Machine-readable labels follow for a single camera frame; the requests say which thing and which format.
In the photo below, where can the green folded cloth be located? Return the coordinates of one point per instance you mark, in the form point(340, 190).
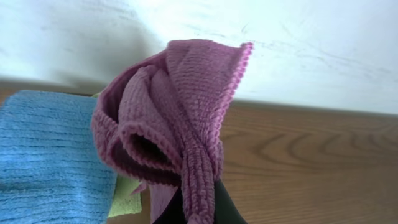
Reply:
point(126, 198)

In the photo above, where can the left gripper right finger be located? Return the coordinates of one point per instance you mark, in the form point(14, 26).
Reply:
point(225, 210)

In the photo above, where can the purple microfiber cloth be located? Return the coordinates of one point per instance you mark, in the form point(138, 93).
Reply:
point(160, 120)

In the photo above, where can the blue folded cloth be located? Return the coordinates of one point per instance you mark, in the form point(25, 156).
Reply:
point(50, 170)

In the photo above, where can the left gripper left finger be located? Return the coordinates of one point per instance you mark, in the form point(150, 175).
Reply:
point(167, 205)

